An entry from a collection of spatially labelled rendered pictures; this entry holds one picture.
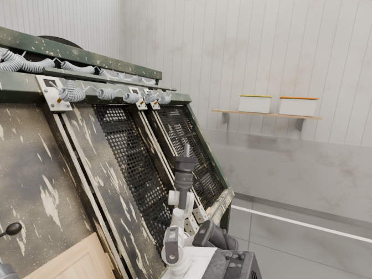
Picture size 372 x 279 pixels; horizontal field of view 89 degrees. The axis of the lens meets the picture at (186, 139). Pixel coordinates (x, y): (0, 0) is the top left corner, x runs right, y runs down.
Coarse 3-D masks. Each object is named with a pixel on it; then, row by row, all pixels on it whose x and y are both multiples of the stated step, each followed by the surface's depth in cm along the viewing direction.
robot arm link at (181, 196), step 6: (174, 186) 88; (180, 186) 86; (186, 186) 86; (174, 192) 88; (180, 192) 84; (186, 192) 84; (168, 198) 89; (174, 198) 86; (180, 198) 84; (186, 198) 84; (168, 204) 88; (174, 204) 87; (180, 204) 83; (186, 204) 88
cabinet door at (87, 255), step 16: (96, 240) 86; (64, 256) 75; (80, 256) 79; (96, 256) 84; (32, 272) 66; (48, 272) 69; (64, 272) 73; (80, 272) 77; (96, 272) 81; (112, 272) 86
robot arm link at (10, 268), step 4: (0, 264) 48; (4, 264) 48; (8, 264) 49; (0, 268) 46; (4, 268) 47; (8, 268) 47; (12, 268) 49; (0, 272) 46; (4, 272) 46; (8, 272) 47; (12, 272) 47; (16, 272) 49; (0, 276) 45; (4, 276) 45; (8, 276) 46
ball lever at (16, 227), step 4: (12, 224) 57; (16, 224) 58; (20, 224) 59; (8, 228) 57; (12, 228) 57; (16, 228) 57; (20, 228) 58; (4, 232) 58; (8, 232) 56; (12, 232) 57; (16, 232) 57; (0, 236) 58
